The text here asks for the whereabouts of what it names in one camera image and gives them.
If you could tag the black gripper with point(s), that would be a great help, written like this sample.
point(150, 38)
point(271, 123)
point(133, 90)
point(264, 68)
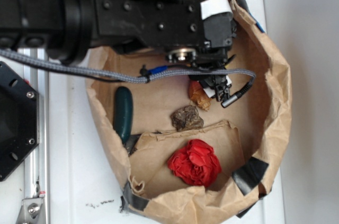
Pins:
point(194, 31)

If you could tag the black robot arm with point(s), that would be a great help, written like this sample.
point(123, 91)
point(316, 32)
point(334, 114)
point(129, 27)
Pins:
point(63, 27)

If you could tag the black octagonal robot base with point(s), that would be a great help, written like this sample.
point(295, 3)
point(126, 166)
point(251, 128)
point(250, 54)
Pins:
point(19, 120)

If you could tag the dark green oblong object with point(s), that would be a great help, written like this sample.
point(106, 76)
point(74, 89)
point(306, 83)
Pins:
point(123, 113)

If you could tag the brown grey rock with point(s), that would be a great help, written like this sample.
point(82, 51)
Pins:
point(187, 118)

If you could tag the brown paper bag bin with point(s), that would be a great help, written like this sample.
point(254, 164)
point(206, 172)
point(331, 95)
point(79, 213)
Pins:
point(249, 137)

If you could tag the red crumpled paper ball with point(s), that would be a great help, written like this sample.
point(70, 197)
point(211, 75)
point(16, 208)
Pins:
point(196, 163)

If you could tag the aluminium rail with bracket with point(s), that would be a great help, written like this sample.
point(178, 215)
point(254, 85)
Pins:
point(35, 207)

